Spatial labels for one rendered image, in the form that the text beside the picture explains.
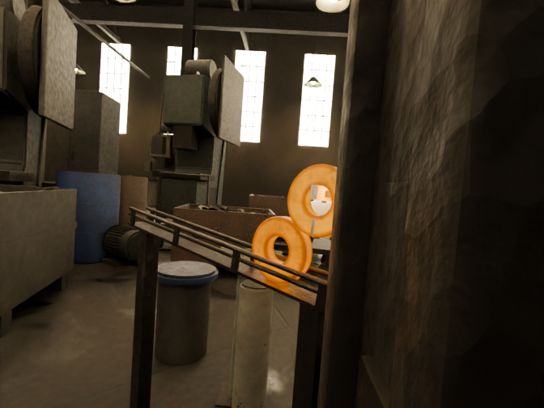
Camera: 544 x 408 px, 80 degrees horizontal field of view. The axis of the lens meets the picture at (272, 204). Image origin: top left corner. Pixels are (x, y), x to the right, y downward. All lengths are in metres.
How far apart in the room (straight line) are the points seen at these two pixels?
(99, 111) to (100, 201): 1.89
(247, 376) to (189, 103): 4.90
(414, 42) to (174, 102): 5.61
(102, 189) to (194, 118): 2.49
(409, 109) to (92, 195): 3.40
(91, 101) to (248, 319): 4.43
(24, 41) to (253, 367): 3.10
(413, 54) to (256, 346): 1.06
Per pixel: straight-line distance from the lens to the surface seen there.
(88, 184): 3.53
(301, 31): 9.54
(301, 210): 0.70
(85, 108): 5.23
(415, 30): 0.26
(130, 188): 4.00
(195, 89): 5.69
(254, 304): 1.13
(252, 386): 1.26
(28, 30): 3.58
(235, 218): 2.93
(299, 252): 0.72
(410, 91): 0.25
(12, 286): 2.23
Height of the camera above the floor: 0.86
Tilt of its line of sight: 3 degrees down
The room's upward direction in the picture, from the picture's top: 4 degrees clockwise
